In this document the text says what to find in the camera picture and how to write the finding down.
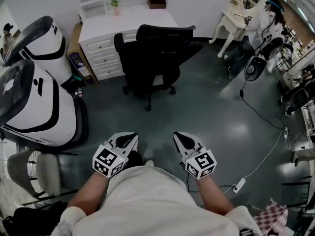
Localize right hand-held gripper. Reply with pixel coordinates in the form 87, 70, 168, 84
173, 130, 218, 180

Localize beige padded chair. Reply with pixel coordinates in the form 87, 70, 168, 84
6, 148, 79, 199

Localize person's right forearm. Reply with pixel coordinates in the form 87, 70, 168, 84
195, 175, 235, 216

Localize cardboard box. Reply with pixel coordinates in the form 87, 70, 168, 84
66, 22, 98, 86

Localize black power cable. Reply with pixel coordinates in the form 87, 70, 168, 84
239, 80, 287, 130

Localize brown open box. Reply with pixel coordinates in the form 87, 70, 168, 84
147, 0, 167, 10

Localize white desk with drawers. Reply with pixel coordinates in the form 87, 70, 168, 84
78, 5, 179, 81

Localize person's white shirt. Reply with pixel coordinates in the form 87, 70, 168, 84
50, 165, 263, 236

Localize black round device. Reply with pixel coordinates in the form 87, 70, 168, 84
282, 86, 312, 117

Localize white power strip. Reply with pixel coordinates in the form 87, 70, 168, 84
232, 177, 247, 194

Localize red checkered cloth table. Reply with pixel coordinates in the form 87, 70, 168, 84
253, 198, 289, 236

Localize white black pod machine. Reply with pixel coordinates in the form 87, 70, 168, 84
3, 15, 74, 86
0, 59, 89, 148

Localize person's black trousers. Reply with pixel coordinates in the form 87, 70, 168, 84
123, 150, 174, 176

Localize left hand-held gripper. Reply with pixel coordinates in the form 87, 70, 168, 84
92, 131, 139, 179

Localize plant in pink vase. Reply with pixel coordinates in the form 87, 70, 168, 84
106, 0, 123, 17

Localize black office chair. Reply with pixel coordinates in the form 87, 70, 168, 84
114, 24, 204, 112

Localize person's left forearm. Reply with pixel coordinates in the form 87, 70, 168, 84
66, 172, 110, 216

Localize white power cable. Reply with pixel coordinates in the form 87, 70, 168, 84
245, 129, 302, 180

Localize white shelf unit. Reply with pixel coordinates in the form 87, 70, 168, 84
71, 0, 110, 19

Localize white vanity table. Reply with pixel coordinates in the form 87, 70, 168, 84
208, 0, 264, 58

